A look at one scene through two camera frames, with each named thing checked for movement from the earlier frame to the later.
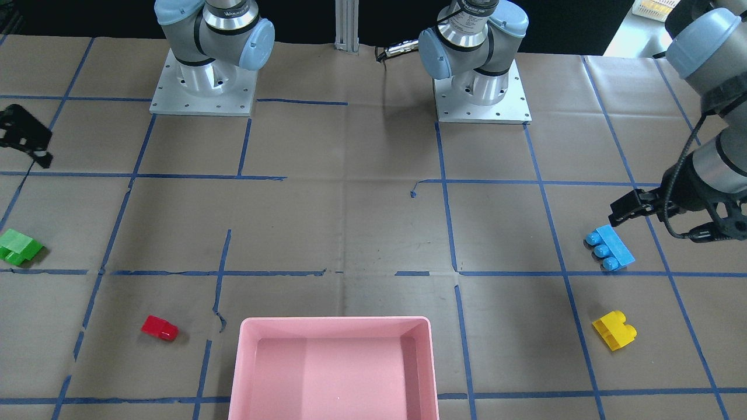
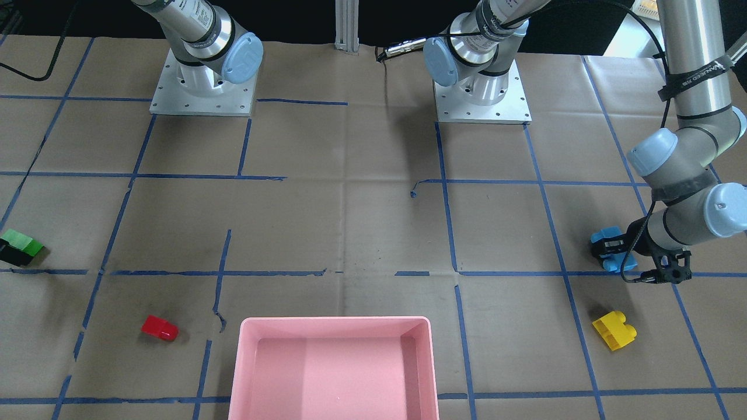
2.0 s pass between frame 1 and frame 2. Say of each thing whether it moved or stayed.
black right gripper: moved
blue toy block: stayed
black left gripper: moved
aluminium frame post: stayed
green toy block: stayed
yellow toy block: stayed
